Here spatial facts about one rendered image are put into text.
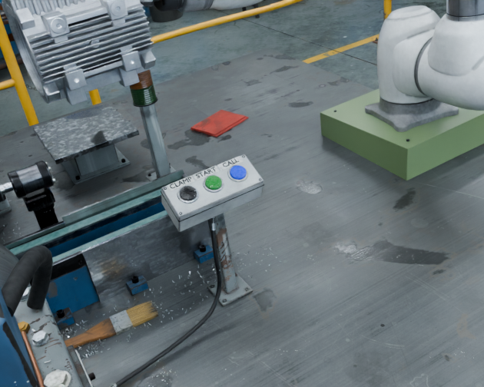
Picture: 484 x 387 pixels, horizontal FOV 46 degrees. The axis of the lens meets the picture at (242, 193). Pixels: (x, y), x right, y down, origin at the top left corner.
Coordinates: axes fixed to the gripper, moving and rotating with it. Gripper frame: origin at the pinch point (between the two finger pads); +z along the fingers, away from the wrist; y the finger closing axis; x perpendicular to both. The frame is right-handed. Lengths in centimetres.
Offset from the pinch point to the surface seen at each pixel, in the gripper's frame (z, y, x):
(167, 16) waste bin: -210, -467, 109
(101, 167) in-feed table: -12, -47, 55
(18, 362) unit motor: 24, 68, 12
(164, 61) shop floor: -155, -351, 121
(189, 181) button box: -10.3, 21.5, 28.3
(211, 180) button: -13.5, 23.7, 28.2
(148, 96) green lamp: -22.0, -27.1, 29.4
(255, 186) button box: -20.7, 26.5, 30.2
